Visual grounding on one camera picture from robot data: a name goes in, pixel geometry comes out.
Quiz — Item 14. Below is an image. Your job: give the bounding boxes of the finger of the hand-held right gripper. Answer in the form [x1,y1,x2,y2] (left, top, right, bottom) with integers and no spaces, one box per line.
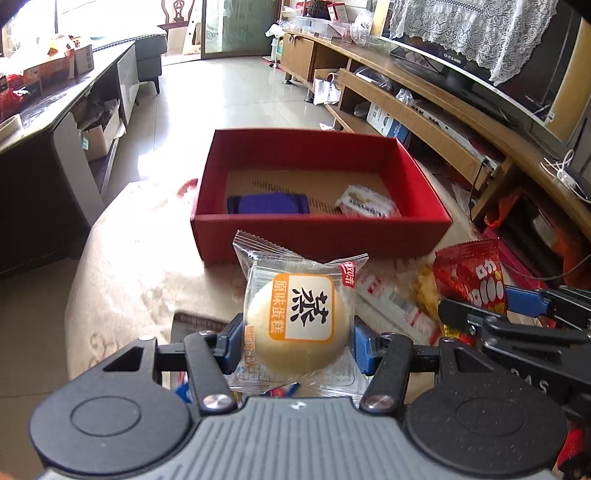
[505,284,591,330]
[438,299,556,345]

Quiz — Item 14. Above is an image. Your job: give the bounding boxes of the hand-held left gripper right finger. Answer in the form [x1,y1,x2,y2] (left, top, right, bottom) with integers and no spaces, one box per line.
[352,324,491,414]

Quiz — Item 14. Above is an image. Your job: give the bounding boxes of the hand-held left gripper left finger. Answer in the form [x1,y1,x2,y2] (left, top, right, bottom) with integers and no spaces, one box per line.
[102,314,245,415]

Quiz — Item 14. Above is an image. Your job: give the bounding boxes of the red snack packet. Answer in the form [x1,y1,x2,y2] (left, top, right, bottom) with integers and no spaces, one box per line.
[431,237,509,320]

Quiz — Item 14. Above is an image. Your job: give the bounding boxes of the round cake packet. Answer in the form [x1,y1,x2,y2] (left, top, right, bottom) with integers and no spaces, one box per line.
[228,229,370,400]

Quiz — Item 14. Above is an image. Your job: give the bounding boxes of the red cardboard box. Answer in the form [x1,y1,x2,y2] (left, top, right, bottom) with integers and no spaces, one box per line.
[190,128,453,267]

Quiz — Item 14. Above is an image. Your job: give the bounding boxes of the beige patterned cloth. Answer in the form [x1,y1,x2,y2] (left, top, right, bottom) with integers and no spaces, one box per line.
[65,157,506,400]

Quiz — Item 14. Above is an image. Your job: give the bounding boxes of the purple snack packet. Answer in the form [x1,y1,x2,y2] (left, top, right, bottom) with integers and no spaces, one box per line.
[226,193,310,216]

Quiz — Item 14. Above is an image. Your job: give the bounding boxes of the wooden television cabinet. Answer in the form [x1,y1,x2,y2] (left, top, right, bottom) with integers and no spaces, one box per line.
[281,29,591,234]

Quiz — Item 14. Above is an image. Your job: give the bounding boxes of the white snack packet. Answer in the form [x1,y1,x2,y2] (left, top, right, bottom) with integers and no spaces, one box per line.
[335,184,402,219]

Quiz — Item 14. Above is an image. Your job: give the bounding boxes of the white set-top box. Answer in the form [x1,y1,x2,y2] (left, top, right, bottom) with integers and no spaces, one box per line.
[408,100,502,175]

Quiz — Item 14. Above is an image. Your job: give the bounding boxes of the blue and white box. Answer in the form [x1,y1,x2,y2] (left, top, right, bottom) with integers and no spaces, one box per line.
[366,102,411,144]

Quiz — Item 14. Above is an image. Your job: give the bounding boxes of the black television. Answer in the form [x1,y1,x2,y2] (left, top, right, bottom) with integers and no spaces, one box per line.
[383,0,588,145]

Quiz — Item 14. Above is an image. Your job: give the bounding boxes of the open cardboard box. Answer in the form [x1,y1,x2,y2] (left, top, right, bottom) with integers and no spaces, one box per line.
[78,98,126,162]

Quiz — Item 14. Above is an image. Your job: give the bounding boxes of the white shopping bag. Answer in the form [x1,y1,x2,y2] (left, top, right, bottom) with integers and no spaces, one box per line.
[312,73,343,106]

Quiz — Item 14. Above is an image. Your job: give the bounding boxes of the white lace cloth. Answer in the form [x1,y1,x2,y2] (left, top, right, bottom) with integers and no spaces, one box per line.
[390,0,562,86]

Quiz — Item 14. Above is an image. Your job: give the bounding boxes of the dark coffee table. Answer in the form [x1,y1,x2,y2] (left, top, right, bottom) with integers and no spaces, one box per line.
[0,39,140,278]

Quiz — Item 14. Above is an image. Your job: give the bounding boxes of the grey sofa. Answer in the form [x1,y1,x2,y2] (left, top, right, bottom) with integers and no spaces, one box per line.
[133,32,168,94]

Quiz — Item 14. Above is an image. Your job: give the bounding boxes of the clear plastic bag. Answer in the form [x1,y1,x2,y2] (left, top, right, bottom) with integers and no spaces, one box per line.
[350,8,385,45]

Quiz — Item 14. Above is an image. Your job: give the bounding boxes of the clear plastic containers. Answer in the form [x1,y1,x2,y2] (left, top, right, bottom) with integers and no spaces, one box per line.
[294,15,352,41]

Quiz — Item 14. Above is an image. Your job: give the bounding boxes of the small cardboard box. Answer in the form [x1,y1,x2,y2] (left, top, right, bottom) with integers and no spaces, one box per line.
[74,43,96,75]

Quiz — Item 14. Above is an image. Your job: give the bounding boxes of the orange flat box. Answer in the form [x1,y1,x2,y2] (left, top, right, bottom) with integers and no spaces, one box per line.
[22,48,77,89]

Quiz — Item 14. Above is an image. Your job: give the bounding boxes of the wooden chair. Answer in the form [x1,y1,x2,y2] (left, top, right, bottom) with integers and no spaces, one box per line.
[157,0,193,27]

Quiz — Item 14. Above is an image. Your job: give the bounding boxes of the white cable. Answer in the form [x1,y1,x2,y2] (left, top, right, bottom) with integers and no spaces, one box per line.
[539,149,591,200]

